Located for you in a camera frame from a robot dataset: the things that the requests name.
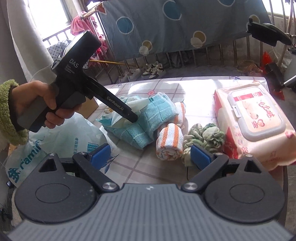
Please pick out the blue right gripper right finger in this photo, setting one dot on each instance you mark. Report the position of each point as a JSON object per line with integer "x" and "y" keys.
{"x": 200, "y": 157}

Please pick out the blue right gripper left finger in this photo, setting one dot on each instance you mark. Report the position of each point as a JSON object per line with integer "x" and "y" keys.
{"x": 100, "y": 156}

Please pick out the green scrunchie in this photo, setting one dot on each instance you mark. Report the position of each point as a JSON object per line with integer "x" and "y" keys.
{"x": 209, "y": 137}

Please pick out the orange striped towel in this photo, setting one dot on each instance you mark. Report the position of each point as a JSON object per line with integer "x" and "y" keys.
{"x": 169, "y": 144}

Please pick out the teal towel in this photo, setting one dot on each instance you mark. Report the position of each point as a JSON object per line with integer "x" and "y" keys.
{"x": 152, "y": 112}

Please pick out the white plastic shopping bag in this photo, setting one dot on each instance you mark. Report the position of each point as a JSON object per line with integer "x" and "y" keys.
{"x": 75, "y": 135}

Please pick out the polka dot cloth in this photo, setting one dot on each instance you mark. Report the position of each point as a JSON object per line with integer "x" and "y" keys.
{"x": 56, "y": 49}

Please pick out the brown cardboard box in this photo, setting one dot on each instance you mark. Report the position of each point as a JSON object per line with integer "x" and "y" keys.
{"x": 88, "y": 107}

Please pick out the white curtain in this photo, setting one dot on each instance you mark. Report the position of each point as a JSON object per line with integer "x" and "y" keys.
{"x": 24, "y": 57}

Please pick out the pink hanging garment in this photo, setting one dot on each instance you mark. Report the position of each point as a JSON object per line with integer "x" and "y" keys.
{"x": 80, "y": 25}

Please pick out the white slippers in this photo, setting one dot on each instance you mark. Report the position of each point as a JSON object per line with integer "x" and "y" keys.
{"x": 130, "y": 75}

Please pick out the wet wipes pack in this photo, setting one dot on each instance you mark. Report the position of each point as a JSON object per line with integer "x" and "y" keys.
{"x": 254, "y": 124}

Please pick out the sneakers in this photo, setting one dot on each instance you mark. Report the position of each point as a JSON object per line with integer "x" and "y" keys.
{"x": 154, "y": 71}

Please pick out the blue patterned bedsheet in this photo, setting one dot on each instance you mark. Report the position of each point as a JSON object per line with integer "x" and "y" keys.
{"x": 139, "y": 28}

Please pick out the black padded seat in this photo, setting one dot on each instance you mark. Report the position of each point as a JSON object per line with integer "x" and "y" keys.
{"x": 267, "y": 33}

